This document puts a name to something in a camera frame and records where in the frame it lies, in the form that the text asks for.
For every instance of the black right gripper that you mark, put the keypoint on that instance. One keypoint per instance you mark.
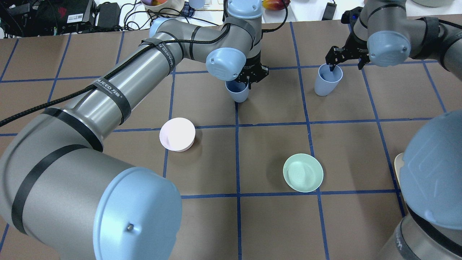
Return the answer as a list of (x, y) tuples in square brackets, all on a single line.
[(347, 52)]

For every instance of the bowl with foam blocks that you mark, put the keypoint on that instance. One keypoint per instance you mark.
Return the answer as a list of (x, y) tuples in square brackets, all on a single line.
[(164, 6)]

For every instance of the pink bowl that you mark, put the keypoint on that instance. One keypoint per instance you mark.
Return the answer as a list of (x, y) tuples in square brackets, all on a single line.
[(177, 134)]

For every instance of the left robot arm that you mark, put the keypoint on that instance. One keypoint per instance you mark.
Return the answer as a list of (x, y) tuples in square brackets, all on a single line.
[(58, 186)]

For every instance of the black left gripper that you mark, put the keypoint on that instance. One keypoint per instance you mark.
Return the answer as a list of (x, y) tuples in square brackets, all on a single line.
[(253, 70)]

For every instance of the black power adapter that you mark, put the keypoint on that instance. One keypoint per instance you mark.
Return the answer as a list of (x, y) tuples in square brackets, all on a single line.
[(329, 11)]

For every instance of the mint green bowl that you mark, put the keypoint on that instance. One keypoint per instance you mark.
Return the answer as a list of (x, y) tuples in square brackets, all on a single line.
[(303, 173)]

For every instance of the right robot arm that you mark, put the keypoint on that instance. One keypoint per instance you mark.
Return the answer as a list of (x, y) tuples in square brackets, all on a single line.
[(428, 171)]

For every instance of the cream toaster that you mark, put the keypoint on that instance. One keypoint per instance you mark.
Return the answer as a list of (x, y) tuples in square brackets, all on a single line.
[(398, 164)]

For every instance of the red apple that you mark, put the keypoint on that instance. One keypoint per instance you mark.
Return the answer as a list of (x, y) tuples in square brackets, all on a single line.
[(275, 4)]

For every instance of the blue cup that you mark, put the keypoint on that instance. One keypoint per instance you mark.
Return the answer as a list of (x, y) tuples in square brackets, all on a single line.
[(238, 91), (328, 78)]

